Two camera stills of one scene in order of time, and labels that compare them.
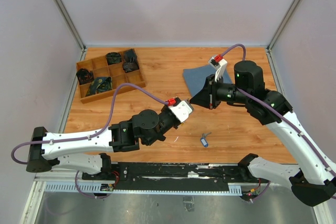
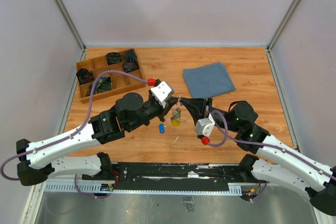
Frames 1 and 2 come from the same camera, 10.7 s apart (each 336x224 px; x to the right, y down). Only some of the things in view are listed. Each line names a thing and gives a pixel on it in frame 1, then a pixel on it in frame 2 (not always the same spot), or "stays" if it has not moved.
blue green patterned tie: [99, 84] stays
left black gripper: [166, 108] to [168, 104]
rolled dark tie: [113, 57] stays
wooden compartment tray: [100, 77] stays
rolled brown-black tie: [128, 67] stays
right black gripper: [207, 97] to [197, 107]
